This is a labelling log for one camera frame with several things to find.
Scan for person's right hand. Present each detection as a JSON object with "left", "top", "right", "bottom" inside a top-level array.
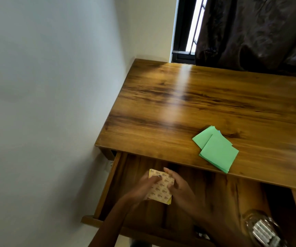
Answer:
[{"left": 163, "top": 167, "right": 207, "bottom": 219}]

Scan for wooden desk drawer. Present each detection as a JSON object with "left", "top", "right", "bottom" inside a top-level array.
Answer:
[{"left": 81, "top": 151, "right": 296, "bottom": 247}]

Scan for dark patterned curtain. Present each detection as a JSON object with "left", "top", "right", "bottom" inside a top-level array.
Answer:
[{"left": 195, "top": 0, "right": 296, "bottom": 79}]

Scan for white staple strips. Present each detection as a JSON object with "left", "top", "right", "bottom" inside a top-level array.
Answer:
[{"left": 251, "top": 220, "right": 277, "bottom": 246}]

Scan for person's left forearm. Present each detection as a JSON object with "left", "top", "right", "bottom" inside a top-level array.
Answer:
[{"left": 88, "top": 197, "right": 139, "bottom": 247}]

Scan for clear plastic container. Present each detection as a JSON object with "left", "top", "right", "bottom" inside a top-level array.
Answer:
[{"left": 242, "top": 209, "right": 290, "bottom": 247}]

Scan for person's right forearm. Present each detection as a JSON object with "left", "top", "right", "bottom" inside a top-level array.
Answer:
[{"left": 191, "top": 210, "right": 257, "bottom": 247}]

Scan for yellow sticky note pad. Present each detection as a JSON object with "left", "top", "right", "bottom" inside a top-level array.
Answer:
[{"left": 146, "top": 169, "right": 175, "bottom": 205}]

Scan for person's left hand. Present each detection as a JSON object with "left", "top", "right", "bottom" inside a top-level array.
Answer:
[{"left": 126, "top": 174, "right": 163, "bottom": 205}]

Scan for small green sticky note pad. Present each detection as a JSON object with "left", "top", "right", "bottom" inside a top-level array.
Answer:
[{"left": 192, "top": 126, "right": 218, "bottom": 150}]

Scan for large green sticky note pad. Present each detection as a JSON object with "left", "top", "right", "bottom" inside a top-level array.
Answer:
[{"left": 199, "top": 133, "right": 239, "bottom": 174}]

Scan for black window frame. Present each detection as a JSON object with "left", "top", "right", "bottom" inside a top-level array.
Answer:
[{"left": 172, "top": 0, "right": 209, "bottom": 65}]

